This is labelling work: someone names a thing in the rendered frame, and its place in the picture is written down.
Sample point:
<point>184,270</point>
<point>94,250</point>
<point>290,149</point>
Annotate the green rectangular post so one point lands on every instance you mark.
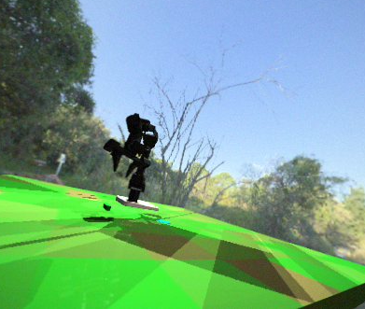
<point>106,206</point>

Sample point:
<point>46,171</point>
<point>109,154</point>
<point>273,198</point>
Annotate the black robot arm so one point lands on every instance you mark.
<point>136,126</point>

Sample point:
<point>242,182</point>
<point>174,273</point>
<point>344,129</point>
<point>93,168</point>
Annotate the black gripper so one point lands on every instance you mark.
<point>113,146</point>

